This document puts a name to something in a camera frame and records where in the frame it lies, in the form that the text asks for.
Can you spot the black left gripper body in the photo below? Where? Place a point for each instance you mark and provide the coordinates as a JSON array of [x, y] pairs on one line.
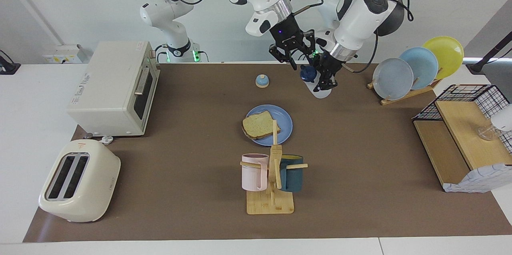
[[328, 63]]

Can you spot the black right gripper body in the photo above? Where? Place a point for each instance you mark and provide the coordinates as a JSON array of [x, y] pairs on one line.
[[288, 35]]

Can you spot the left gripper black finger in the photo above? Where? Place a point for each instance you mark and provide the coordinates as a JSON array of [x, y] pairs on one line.
[[322, 81], [332, 80]]

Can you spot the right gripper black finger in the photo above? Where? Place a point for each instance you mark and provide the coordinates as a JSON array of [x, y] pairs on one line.
[[284, 55], [311, 43]]

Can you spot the white bottle with blue cap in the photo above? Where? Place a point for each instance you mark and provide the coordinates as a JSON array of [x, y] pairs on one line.
[[308, 74]]

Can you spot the toasted bread slice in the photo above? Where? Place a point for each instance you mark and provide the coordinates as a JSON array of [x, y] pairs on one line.
[[258, 126]]

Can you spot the blue round plate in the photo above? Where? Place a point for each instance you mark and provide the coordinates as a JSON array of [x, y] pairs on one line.
[[284, 121]]

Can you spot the pale grey plate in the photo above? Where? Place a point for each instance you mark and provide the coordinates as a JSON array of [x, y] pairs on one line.
[[394, 79]]

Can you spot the wooden plate rack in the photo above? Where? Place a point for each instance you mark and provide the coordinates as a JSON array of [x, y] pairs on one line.
[[404, 95]]

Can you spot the light blue plate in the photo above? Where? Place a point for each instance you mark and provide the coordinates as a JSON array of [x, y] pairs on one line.
[[424, 65]]

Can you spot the yellow plate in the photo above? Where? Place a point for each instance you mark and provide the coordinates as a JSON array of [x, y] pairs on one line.
[[450, 55]]

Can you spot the small blue call bell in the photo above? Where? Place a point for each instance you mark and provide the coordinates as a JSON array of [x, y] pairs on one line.
[[262, 82]]

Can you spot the dark teal mug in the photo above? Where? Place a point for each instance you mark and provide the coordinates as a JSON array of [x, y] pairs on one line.
[[294, 179]]

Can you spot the pink ribbed mug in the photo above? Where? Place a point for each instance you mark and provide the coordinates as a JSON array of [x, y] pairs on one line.
[[252, 175]]

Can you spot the wooden mug rack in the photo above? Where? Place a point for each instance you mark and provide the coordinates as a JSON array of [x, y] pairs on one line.
[[270, 205]]

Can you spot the clear glass cup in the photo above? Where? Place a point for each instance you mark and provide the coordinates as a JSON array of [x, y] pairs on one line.
[[486, 133]]

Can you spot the brown table mat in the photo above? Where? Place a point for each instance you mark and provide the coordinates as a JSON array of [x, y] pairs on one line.
[[180, 187]]

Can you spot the white rounded object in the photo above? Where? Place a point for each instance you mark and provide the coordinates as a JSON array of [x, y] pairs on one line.
[[504, 118]]

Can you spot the white checkered cloth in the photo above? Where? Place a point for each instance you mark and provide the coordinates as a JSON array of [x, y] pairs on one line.
[[480, 179]]

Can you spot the white toaster oven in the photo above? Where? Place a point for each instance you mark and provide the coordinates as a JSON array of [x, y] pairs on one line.
[[112, 95]]

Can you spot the white power plug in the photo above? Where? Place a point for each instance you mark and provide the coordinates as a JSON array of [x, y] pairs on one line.
[[106, 139]]

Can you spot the cream two-slot toaster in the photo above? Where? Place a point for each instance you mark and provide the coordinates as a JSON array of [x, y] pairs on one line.
[[100, 183]]

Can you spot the black desk device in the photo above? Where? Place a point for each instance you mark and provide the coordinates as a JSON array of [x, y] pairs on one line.
[[8, 68]]

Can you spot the white wall outlet box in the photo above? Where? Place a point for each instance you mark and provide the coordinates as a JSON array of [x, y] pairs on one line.
[[60, 53]]

